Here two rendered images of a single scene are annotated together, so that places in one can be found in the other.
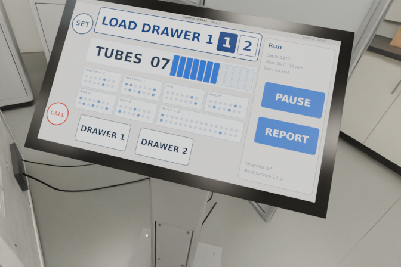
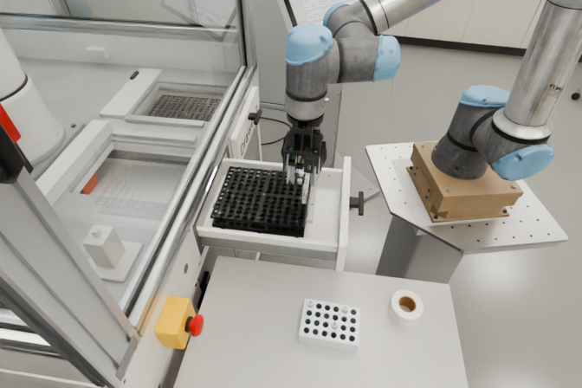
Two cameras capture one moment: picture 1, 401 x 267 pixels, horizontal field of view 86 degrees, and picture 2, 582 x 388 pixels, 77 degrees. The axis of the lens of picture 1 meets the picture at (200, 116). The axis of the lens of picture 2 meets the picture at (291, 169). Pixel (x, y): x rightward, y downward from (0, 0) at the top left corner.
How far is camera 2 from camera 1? 1.40 m
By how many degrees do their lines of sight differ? 31
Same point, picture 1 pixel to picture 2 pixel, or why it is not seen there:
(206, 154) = not seen: hidden behind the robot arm
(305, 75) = not seen: outside the picture
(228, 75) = not seen: outside the picture
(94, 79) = (308, 5)
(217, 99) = not seen: outside the picture
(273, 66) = not seen: outside the picture
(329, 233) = (374, 100)
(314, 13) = not seen: outside the picture
